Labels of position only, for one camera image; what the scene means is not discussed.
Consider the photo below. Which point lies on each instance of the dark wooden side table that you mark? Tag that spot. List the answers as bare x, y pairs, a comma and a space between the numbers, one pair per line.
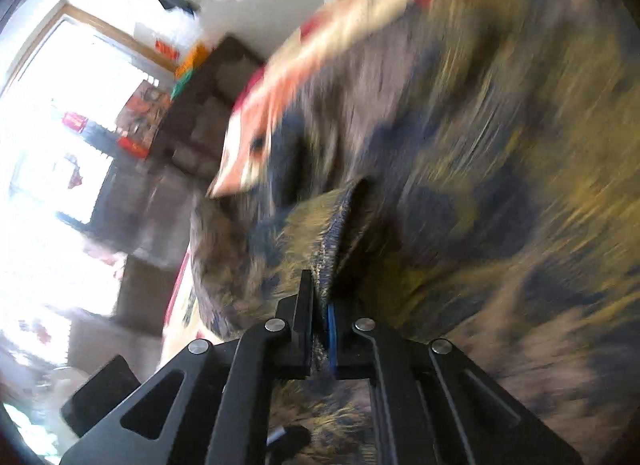
190, 136

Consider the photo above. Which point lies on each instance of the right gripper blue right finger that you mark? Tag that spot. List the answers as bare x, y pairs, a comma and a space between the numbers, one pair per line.
431, 404

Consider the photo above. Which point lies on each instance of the navy gold floral garment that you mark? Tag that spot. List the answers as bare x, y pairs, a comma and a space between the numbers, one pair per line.
515, 230

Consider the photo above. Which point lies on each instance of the orange bag on table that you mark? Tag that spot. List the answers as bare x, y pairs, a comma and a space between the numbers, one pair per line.
194, 58

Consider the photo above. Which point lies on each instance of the orange red cream blanket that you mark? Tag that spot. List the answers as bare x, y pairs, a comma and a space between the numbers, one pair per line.
313, 136

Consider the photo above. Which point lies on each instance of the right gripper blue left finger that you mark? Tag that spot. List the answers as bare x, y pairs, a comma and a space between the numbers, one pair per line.
208, 405

